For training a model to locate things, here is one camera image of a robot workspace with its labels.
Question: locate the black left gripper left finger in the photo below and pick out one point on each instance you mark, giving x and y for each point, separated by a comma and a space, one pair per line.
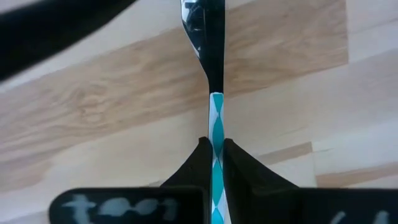
194, 169

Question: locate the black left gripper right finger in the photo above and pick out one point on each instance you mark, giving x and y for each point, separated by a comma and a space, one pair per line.
248, 180

